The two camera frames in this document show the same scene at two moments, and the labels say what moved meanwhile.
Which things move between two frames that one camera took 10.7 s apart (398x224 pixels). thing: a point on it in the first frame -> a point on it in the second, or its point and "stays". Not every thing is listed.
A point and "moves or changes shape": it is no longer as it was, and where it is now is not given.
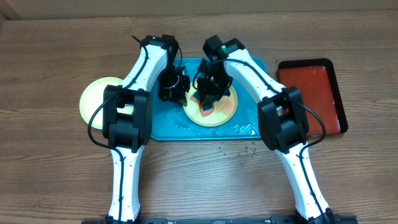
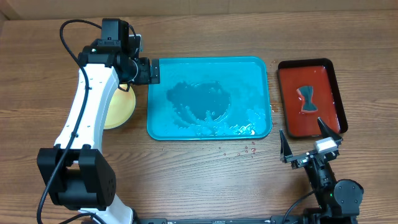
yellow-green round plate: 224,108 moves or changes shape
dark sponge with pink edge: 206,108 -> 306,93
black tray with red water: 316,80 stays
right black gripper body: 217,86 -> 298,159
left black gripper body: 171,86 -> 140,72
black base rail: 272,219 stays
